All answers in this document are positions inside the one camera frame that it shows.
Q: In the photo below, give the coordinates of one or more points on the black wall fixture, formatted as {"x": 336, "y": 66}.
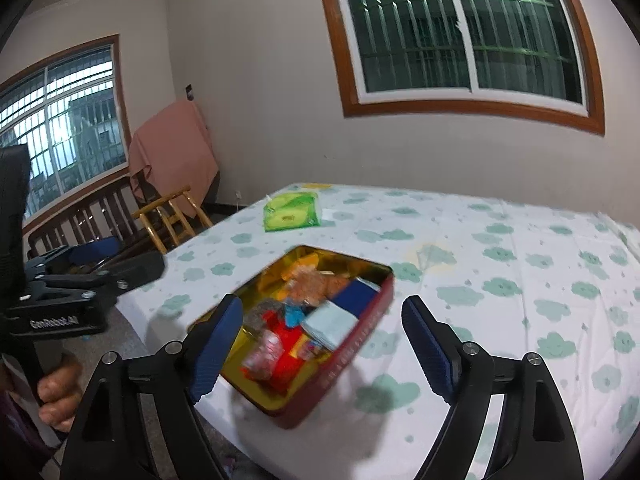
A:
{"x": 190, "y": 93}

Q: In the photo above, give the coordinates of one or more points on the blue candy wrapper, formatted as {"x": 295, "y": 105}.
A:
{"x": 295, "y": 316}

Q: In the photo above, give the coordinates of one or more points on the person's purple clothing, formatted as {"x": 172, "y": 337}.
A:
{"x": 20, "y": 440}

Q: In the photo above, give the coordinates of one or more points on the dark wooden bench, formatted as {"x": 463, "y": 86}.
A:
{"x": 95, "y": 220}

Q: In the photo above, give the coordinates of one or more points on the brown framed barred window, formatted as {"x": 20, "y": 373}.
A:
{"x": 415, "y": 35}

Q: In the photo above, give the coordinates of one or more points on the light wooden chair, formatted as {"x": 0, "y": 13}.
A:
{"x": 165, "y": 203}

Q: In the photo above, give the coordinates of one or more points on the round orange cracker packet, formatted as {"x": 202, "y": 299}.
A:
{"x": 335, "y": 285}

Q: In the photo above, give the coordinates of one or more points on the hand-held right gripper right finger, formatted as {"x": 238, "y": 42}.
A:
{"x": 430, "y": 350}

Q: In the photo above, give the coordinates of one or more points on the red snack packet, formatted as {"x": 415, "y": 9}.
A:
{"x": 285, "y": 365}

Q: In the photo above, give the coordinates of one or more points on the green tissue pack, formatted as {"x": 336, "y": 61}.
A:
{"x": 290, "y": 215}

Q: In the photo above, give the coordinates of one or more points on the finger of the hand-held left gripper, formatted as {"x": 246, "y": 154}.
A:
{"x": 140, "y": 267}
{"x": 102, "y": 249}

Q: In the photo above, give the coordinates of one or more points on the wooden chair with pink cloth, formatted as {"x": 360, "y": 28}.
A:
{"x": 170, "y": 150}

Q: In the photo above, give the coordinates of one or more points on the bright barred side window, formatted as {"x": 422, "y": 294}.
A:
{"x": 75, "y": 110}

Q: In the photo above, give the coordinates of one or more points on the navy and light blue packet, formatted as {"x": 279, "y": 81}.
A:
{"x": 335, "y": 320}

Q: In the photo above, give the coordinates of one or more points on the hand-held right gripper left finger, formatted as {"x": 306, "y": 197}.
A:
{"x": 215, "y": 345}

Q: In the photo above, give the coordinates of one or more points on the red and gold tin box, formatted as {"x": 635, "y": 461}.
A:
{"x": 350, "y": 360}

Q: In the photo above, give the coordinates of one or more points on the pink candy packet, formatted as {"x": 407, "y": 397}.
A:
{"x": 262, "y": 360}

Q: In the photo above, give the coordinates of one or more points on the person's left hand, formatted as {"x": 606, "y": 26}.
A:
{"x": 60, "y": 390}

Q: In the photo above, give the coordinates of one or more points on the clear orange cracker pack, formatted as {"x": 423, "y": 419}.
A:
{"x": 305, "y": 287}

